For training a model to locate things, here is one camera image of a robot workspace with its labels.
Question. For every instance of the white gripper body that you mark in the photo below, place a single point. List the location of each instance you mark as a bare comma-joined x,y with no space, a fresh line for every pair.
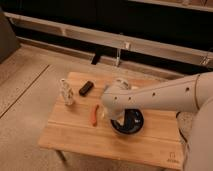
115,116

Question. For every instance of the black ceramic bowl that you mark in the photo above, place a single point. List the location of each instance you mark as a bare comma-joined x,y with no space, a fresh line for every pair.
133,122

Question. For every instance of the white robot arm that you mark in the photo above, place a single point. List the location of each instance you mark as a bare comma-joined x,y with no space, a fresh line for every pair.
187,94

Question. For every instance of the orange carrot-shaped utensil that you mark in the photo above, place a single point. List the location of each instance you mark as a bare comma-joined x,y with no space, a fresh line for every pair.
94,115

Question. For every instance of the wooden table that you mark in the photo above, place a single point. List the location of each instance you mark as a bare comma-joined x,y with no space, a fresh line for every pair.
70,129

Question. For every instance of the black rectangular box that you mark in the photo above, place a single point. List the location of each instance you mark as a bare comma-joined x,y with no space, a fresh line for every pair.
86,88

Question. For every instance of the metal shelf rail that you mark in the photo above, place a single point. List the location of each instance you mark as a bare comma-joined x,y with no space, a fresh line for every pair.
138,45

